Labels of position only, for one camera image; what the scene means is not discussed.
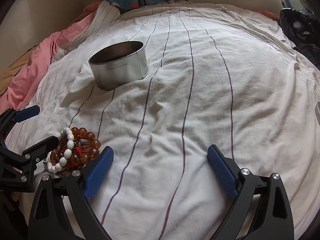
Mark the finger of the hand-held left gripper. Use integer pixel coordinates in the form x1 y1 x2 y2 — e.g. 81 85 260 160
0 135 60 193
0 105 40 145

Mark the amber bead bracelet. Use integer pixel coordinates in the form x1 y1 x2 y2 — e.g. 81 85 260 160
49 127 101 171

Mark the white striped bedsheet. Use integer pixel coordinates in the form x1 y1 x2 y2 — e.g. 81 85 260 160
5 2 320 240

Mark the red cord bracelet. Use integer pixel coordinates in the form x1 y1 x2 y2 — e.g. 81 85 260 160
75 141 93 155

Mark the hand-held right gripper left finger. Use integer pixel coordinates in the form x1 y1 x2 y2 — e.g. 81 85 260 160
28 146 114 240

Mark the pink cloth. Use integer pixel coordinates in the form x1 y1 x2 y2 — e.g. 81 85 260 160
0 0 104 113

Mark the round silver metal tin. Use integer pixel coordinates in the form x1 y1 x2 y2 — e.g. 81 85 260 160
88 41 148 91

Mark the black plastic bag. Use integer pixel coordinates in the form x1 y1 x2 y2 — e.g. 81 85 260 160
279 7 320 48

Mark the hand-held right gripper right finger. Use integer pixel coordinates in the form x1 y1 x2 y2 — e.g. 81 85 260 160
207 144 294 240

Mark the tan cloth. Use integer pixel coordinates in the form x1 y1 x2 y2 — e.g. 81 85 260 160
0 52 34 97

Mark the white bead bracelet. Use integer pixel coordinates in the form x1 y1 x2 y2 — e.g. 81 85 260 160
47 127 75 173

